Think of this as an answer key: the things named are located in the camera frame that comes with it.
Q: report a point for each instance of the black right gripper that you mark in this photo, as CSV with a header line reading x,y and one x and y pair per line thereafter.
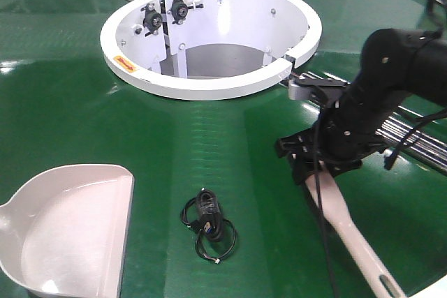
x,y
328,145

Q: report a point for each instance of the cream hand broom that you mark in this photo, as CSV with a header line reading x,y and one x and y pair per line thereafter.
x,y
324,189

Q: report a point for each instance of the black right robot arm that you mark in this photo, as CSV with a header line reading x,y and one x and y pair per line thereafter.
x,y
394,64

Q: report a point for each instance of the steel roller set right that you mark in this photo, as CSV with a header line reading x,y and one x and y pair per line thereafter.
x,y
425,148

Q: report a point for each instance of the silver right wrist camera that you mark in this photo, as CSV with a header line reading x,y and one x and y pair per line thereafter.
x,y
322,90

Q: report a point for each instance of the black bearing mount right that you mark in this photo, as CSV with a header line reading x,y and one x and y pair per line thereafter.
x,y
180,9

